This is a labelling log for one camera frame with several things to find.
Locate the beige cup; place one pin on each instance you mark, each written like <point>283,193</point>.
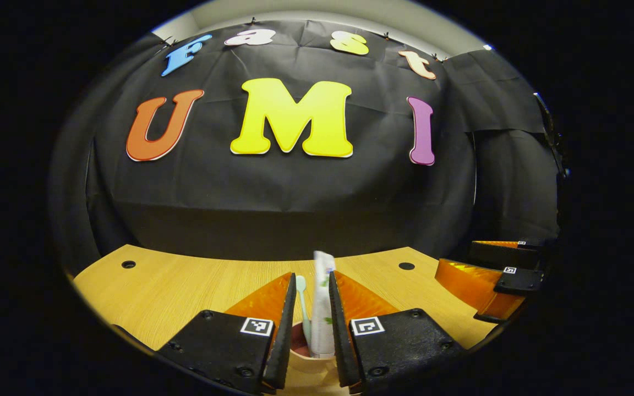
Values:
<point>317,368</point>

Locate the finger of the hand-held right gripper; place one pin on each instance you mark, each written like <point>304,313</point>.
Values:
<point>476,286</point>
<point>504,256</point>

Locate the white toothbrush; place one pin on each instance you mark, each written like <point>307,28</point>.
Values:
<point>303,308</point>

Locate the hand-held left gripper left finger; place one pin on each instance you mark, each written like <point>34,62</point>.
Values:
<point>285,341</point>

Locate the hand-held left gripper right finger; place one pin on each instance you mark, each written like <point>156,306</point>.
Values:
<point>339,341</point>

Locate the wooden desktop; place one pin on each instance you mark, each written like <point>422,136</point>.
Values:
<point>174,291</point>

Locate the white toothpaste tube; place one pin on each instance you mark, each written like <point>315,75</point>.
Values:
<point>322,308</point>

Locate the black backdrop cloth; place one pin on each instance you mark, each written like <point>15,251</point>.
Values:
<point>295,198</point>

